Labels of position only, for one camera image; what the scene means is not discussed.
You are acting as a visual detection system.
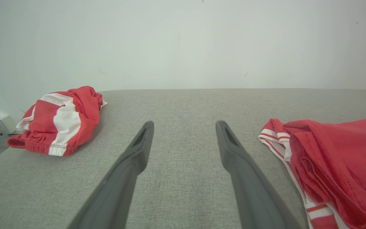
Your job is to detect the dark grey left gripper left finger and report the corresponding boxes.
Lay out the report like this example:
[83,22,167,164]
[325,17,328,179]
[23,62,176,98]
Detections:
[67,121,155,229]

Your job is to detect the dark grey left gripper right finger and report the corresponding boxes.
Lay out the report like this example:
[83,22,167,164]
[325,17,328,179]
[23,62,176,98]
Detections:
[215,120,301,229]

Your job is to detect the red white-striped shorts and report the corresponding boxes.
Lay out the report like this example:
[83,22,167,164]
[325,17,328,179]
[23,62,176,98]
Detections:
[7,86,108,156]

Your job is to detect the red white basketball jersey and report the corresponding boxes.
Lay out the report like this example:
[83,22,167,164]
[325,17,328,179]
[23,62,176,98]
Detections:
[258,118,366,229]

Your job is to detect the white wall box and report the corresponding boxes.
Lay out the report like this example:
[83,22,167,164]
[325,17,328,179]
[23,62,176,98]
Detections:
[0,114,17,134]

